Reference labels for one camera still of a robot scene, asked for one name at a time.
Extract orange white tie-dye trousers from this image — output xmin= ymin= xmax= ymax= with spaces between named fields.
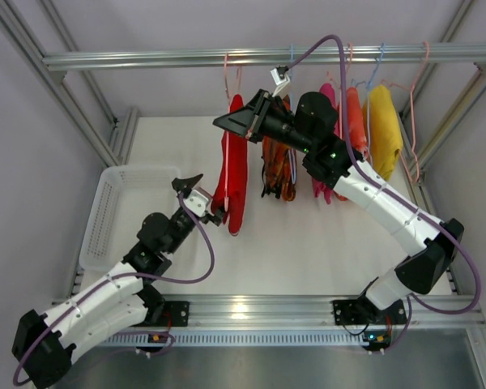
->
xmin=334 ymin=86 xmax=369 ymax=202

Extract aluminium hanging rail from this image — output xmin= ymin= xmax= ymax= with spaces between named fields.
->
xmin=42 ymin=42 xmax=486 ymax=71

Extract pink hanger with red trousers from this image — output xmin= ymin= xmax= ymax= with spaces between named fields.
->
xmin=224 ymin=53 xmax=242 ymax=211

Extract yellow trousers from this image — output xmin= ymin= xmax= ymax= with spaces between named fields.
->
xmin=362 ymin=84 xmax=403 ymax=181

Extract white plastic perforated basket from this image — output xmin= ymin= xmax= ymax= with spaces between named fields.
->
xmin=79 ymin=165 xmax=181 ymax=274

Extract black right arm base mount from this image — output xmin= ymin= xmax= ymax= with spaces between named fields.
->
xmin=331 ymin=298 xmax=376 ymax=327

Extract aluminium frame post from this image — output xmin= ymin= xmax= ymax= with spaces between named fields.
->
xmin=0 ymin=1 xmax=119 ymax=167

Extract grey slotted cable duct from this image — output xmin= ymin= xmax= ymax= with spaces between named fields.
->
xmin=100 ymin=328 xmax=375 ymax=348

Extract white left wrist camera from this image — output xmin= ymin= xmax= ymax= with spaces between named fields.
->
xmin=185 ymin=188 xmax=212 ymax=218

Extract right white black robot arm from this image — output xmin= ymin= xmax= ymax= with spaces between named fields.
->
xmin=213 ymin=90 xmax=464 ymax=323

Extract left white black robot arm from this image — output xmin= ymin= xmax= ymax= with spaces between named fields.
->
xmin=11 ymin=174 xmax=224 ymax=388

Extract blue hanger with patterned trousers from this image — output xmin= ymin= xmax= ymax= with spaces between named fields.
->
xmin=283 ymin=43 xmax=299 ymax=184

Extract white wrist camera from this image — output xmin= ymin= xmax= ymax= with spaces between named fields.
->
xmin=185 ymin=188 xmax=212 ymax=218
xmin=271 ymin=66 xmax=291 ymax=98

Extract magenta trousers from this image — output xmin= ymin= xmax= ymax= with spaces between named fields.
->
xmin=312 ymin=83 xmax=341 ymax=204

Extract blue hanger with yellow trousers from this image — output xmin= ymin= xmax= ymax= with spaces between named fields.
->
xmin=352 ymin=42 xmax=386 ymax=163

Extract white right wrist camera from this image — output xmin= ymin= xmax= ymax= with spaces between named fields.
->
xmin=271 ymin=66 xmax=291 ymax=98

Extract orange black patterned trousers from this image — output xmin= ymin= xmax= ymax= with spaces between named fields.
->
xmin=260 ymin=95 xmax=298 ymax=203

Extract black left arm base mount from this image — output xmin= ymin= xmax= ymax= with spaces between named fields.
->
xmin=144 ymin=301 xmax=190 ymax=328

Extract red trousers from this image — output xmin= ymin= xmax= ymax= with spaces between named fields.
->
xmin=211 ymin=93 xmax=249 ymax=237

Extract empty pink hanger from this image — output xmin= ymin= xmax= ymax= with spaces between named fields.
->
xmin=381 ymin=41 xmax=430 ymax=184

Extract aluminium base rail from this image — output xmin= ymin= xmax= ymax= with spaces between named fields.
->
xmin=50 ymin=293 xmax=486 ymax=329

